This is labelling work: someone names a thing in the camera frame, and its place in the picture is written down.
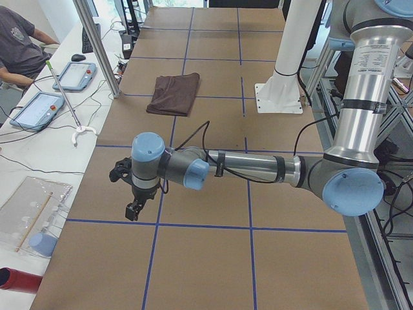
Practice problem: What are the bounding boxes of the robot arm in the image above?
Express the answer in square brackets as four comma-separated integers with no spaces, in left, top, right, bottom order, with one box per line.
[121,1,412,221]

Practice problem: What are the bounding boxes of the clear acrylic tray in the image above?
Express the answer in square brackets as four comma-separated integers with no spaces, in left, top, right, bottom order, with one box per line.
[1,177,72,258]

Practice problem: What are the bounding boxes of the dark brown t-shirt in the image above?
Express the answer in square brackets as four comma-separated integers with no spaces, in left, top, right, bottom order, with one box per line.
[146,72,200,117]

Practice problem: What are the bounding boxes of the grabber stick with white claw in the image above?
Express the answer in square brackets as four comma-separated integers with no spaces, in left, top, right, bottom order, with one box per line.
[45,60,97,147]

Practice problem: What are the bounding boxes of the far teach pendant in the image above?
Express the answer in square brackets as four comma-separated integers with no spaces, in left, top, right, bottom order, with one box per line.
[58,61,97,92]

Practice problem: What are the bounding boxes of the light blue cap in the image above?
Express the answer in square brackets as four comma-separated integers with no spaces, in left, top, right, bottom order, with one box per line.
[29,232,58,258]

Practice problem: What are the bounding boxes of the red cylinder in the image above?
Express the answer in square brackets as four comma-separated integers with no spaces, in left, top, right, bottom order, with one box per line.
[1,267,43,294]

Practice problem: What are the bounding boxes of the wooden stick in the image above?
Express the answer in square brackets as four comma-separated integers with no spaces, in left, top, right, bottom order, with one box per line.
[15,192,53,252]

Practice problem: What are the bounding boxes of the black camera cable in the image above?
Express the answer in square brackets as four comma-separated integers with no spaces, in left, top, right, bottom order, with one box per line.
[159,119,339,195]

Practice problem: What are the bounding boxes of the black computer mouse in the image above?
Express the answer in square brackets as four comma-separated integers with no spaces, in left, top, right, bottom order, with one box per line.
[71,54,86,62]

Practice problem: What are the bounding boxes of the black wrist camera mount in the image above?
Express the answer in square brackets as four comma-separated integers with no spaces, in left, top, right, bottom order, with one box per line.
[109,157,132,185]

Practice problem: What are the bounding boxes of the black keyboard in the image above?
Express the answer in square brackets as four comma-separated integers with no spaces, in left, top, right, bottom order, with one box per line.
[81,23,101,54]

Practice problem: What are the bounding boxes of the seated person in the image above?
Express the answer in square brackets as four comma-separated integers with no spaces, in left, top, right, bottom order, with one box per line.
[1,6,57,89]

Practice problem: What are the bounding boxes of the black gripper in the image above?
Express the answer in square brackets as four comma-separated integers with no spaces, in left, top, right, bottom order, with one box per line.
[125,184,159,222]

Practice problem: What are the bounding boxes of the near teach pendant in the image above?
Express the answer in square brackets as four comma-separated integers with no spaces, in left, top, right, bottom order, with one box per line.
[9,92,65,131]

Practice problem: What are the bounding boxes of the aluminium frame post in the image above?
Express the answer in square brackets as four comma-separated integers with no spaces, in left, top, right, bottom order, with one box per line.
[73,0,121,98]

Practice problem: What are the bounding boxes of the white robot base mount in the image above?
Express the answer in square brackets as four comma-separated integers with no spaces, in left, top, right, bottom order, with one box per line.
[255,0,323,114]

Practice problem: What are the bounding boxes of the teach pendant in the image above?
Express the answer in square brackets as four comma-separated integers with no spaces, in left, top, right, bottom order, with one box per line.
[58,61,97,92]
[9,92,65,131]

